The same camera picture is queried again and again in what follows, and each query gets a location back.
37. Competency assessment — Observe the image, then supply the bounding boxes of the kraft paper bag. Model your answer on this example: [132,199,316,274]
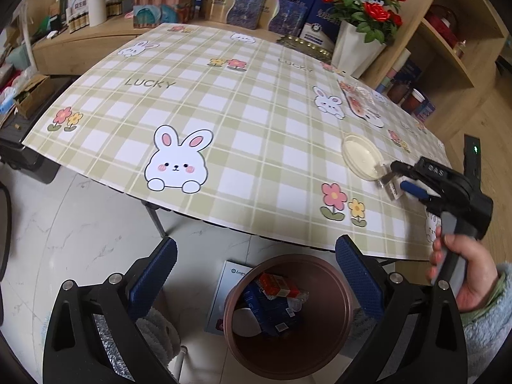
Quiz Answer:
[49,0,70,30]

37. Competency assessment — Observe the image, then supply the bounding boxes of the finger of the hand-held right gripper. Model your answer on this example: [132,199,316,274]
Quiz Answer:
[390,161,422,180]
[401,181,433,201]

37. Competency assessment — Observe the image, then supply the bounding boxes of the brown cup with white lid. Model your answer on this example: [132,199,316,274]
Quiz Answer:
[401,88,425,115]

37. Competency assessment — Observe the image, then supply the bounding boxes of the small cardboard box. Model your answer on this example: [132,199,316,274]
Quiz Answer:
[13,75,51,118]

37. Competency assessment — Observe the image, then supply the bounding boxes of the navy patterned box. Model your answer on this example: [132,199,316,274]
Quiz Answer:
[262,0,308,35]

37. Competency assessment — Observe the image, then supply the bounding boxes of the ornate gold-rimmed tray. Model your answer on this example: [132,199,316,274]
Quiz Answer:
[276,35,334,56]

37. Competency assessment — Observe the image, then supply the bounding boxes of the person's right hand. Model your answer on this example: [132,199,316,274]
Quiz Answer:
[430,228,501,313]

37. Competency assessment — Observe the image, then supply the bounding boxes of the clear plastic bags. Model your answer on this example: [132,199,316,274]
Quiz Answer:
[0,64,36,113]

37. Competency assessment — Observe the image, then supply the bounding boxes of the blue printed box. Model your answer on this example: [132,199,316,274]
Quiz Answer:
[394,62,422,89]

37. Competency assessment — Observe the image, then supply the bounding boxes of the checked bunny tablecloth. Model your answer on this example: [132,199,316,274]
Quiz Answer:
[22,23,446,262]

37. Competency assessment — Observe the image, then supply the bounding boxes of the white angular flower pot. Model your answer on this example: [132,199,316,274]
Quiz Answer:
[331,20,387,78]

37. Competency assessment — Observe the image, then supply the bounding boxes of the white label packet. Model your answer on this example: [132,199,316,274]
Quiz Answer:
[376,164,403,201]

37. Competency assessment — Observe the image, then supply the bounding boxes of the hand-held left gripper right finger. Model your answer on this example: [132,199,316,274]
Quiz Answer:
[335,235,468,384]

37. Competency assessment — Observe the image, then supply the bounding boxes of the wooden shelf unit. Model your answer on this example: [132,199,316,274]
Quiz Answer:
[356,0,510,124]

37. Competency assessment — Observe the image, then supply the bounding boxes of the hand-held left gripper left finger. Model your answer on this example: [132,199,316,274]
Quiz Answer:
[42,237,179,384]

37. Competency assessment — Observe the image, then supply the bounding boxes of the person's right forearm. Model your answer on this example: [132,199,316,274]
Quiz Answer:
[460,262,512,384]

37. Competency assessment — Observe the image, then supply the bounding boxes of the gold navy gift box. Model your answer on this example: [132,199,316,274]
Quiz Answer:
[199,0,267,29]

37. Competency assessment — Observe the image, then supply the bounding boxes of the blue box with round seal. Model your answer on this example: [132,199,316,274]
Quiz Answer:
[298,0,345,51]

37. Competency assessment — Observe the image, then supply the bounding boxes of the black folding table frame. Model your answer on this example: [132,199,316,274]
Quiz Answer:
[142,202,396,267]

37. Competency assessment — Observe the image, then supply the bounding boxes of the blue cardboard box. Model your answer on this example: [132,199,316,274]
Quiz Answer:
[242,287,303,336]

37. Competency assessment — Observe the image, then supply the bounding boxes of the red basket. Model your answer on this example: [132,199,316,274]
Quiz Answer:
[424,4,459,49]

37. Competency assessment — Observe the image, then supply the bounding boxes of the red cigarette pack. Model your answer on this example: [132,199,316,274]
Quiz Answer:
[259,273,300,299]

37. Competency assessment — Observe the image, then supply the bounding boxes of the brown tumbler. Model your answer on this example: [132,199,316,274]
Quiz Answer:
[386,82,409,105]

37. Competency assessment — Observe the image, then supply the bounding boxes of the wooden sideboard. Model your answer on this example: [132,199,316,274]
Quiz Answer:
[32,16,289,76]

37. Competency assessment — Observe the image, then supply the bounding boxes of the black suitcase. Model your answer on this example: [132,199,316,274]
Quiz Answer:
[0,76,75,185]

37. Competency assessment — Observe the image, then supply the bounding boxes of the stack of pastel cups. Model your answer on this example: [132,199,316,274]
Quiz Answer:
[378,50,412,92]

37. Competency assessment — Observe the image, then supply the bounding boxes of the white ribbed vase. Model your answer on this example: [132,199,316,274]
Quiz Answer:
[87,0,108,28]

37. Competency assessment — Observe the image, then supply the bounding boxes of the red rose plant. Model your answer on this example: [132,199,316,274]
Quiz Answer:
[322,0,405,44]

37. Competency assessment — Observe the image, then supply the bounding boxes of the small blue carton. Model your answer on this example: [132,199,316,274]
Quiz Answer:
[416,102,436,123]

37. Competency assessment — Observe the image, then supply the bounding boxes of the painted wavy-edge planter box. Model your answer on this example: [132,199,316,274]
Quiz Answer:
[132,0,196,29]

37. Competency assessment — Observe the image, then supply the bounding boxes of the brown plastic trash bin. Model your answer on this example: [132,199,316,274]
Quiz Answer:
[223,254,355,379]

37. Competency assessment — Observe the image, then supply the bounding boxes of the white fluffy slipper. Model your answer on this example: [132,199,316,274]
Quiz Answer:
[136,306,180,372]

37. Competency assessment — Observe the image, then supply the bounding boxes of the row of small brown bottles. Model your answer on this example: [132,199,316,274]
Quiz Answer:
[68,2,123,33]

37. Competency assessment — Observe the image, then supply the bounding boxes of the clear plastic wrapper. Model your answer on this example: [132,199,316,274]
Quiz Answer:
[338,80,387,121]

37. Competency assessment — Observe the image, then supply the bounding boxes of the white paper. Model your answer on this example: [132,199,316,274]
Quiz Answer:
[233,308,260,337]

